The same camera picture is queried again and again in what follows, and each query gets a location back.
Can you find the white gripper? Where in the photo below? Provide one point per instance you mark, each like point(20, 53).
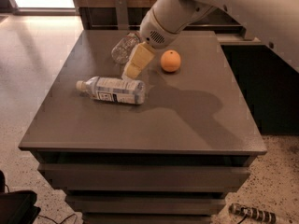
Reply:
point(154, 34)

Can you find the blue labelled plastic water bottle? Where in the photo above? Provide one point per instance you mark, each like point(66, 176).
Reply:
point(114, 90)

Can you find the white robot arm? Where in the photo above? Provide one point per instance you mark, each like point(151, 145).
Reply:
point(274, 22)

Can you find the clear empty plastic bottle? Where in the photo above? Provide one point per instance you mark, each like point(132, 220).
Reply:
point(122, 51)

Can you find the orange fruit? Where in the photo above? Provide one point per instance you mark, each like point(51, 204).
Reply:
point(170, 61)

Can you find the wooden counter shelf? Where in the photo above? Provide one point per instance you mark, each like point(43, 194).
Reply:
point(236, 40)

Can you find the grey drawer cabinet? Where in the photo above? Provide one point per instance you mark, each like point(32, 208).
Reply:
point(171, 160)

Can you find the black object bottom left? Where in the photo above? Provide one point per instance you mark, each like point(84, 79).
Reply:
point(17, 207)

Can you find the left metal wall bracket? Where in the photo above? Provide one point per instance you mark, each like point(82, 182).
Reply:
point(122, 14)

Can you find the metal wall bracket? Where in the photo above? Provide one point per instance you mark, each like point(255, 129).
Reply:
point(122, 14)
point(246, 34)

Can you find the right metal wall bracket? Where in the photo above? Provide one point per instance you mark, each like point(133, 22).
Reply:
point(246, 34)

